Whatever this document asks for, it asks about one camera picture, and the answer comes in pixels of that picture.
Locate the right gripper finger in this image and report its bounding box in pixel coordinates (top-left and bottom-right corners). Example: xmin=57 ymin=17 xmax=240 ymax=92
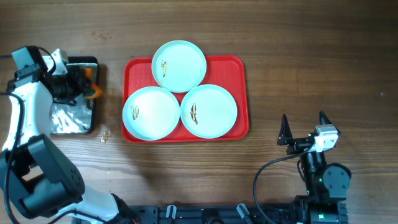
xmin=319 ymin=110 xmax=341 ymax=134
xmin=277 ymin=114 xmax=293 ymax=146

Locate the green orange sponge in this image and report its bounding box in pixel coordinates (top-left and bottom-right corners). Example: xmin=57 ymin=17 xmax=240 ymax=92
xmin=83 ymin=68 xmax=103 ymax=100

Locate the light blue plate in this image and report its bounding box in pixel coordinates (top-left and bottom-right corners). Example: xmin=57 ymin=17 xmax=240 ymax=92
xmin=180 ymin=84 xmax=238 ymax=139
xmin=151 ymin=40 xmax=207 ymax=93
xmin=122 ymin=86 xmax=180 ymax=141

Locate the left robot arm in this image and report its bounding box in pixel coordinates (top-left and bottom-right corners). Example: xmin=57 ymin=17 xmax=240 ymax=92
xmin=1 ymin=45 xmax=139 ymax=223

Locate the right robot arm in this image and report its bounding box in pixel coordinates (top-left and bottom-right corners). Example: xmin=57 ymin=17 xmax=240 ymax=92
xmin=277 ymin=111 xmax=352 ymax=224

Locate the black water tray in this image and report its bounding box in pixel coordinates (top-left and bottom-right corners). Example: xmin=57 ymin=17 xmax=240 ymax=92
xmin=50 ymin=56 xmax=100 ymax=134

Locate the red plastic tray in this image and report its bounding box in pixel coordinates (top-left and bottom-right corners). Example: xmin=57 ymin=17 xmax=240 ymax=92
xmin=121 ymin=55 xmax=250 ymax=144

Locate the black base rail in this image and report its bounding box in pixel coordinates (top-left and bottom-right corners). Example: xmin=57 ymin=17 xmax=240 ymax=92
xmin=131 ymin=203 xmax=349 ymax=224

